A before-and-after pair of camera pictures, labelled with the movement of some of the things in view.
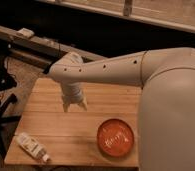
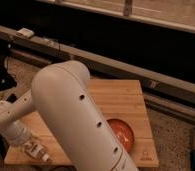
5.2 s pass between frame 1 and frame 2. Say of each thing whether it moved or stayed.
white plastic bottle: stayed
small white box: stayed
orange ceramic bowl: stayed
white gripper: moved
